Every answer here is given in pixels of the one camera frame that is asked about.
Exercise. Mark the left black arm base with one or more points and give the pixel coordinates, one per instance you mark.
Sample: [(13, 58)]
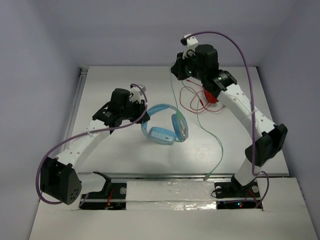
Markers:
[(111, 197)]

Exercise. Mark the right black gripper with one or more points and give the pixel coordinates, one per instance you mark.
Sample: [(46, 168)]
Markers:
[(178, 68)]

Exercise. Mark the red headphones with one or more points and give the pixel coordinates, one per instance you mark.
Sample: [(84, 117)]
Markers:
[(209, 97)]

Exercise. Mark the aluminium rail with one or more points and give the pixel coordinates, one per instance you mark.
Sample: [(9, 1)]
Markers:
[(175, 175)]

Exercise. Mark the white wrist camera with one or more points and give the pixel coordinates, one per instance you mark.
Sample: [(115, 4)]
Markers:
[(190, 42), (136, 93)]

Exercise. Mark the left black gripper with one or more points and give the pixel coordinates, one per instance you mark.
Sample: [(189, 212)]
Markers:
[(139, 113)]

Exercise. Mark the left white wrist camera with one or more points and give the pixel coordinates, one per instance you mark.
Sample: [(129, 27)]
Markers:
[(136, 93)]

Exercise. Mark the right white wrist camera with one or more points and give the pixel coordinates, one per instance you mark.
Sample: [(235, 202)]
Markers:
[(190, 42)]

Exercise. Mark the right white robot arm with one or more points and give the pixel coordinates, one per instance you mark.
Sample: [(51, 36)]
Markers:
[(201, 63)]

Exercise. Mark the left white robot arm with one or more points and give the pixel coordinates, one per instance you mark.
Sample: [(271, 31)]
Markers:
[(57, 178)]

